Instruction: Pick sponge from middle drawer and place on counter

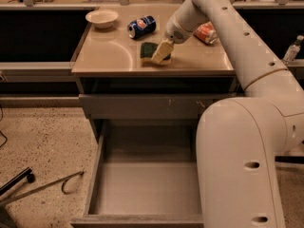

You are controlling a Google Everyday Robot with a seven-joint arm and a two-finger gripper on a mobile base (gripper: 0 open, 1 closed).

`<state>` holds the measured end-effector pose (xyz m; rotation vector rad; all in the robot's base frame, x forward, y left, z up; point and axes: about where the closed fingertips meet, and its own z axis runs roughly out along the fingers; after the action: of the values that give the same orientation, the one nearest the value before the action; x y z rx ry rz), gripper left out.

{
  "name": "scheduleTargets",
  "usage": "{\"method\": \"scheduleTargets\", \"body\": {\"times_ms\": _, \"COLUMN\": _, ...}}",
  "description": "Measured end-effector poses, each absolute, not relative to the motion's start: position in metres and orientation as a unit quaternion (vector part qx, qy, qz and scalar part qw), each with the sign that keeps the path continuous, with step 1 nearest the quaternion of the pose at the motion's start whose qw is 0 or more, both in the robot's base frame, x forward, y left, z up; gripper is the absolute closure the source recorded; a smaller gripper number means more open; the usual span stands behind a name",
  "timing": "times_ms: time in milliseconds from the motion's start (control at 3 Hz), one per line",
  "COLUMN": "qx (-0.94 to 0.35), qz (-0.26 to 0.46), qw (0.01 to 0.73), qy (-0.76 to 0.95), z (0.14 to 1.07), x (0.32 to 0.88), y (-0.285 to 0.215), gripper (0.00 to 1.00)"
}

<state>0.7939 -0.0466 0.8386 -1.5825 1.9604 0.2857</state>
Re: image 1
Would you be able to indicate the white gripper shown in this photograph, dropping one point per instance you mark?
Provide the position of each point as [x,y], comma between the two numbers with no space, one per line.
[175,32]

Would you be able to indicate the green yellow sponge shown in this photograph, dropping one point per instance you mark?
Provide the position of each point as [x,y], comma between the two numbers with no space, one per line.
[147,51]

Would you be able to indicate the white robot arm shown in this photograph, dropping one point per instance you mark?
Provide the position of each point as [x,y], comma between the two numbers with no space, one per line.
[238,138]

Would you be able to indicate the grey drawer cabinet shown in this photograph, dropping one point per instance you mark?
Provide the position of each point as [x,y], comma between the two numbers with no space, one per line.
[109,63]

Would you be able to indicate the closed top drawer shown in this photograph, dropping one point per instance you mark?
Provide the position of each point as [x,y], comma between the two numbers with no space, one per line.
[140,106]

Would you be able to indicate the open middle drawer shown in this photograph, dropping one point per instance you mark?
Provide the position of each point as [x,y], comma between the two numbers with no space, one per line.
[144,176]

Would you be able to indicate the blue soda can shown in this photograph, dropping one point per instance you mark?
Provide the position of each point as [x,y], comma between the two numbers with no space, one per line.
[141,27]

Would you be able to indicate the orange soda can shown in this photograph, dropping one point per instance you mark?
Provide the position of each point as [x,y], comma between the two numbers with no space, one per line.
[206,33]

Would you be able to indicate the white ceramic bowl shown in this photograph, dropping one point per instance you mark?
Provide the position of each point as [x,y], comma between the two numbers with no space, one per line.
[102,18]

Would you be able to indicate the clear plastic water bottle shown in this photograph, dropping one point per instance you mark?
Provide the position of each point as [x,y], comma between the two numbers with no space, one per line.
[293,50]

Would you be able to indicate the metal rod with hook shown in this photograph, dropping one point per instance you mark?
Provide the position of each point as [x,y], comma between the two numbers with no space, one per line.
[63,181]

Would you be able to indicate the black office chair base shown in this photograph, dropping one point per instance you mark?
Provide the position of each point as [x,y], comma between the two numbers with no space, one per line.
[290,159]

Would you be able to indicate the black stand leg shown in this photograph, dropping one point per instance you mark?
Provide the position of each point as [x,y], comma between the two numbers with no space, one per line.
[25,174]

